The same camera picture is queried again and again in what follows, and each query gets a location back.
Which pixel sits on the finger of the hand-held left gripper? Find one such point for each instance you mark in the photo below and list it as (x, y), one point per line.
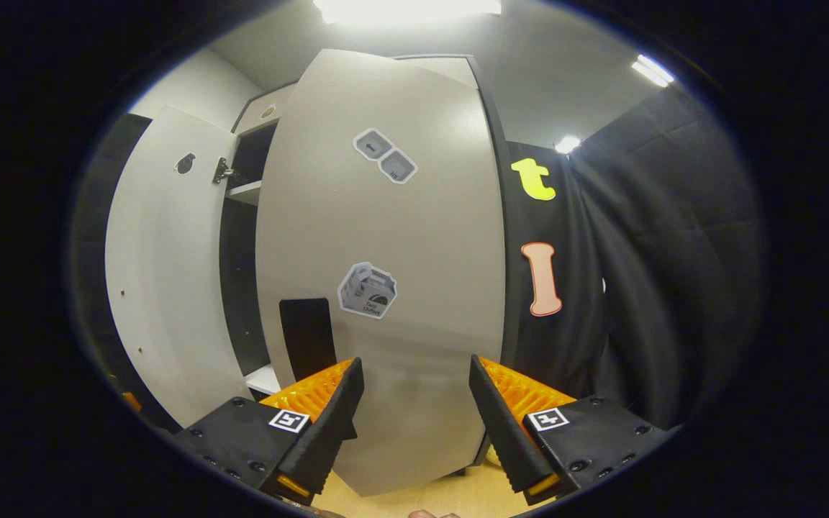
(132, 401)

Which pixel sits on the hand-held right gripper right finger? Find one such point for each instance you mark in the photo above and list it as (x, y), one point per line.
(512, 439)

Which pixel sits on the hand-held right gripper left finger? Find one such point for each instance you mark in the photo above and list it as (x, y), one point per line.
(321, 439)

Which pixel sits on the grey cabinet door heart sticker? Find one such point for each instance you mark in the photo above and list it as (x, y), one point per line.
(162, 273)

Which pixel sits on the grey and black cabinet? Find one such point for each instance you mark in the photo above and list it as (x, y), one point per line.
(238, 273)

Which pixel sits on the grey cabinet door box stickers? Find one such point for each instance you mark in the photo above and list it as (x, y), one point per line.
(414, 237)

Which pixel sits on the grey cabinet shelf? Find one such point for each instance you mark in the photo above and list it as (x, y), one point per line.
(245, 192)

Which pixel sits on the black backdrop cloth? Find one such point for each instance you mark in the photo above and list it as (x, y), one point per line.
(659, 252)

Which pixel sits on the small ceiling light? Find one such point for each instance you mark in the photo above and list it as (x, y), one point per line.
(568, 144)

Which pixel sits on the twin tube ceiling light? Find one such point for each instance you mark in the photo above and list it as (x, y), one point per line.
(652, 70)

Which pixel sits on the large ceiling light panel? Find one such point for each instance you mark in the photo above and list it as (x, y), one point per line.
(407, 8)

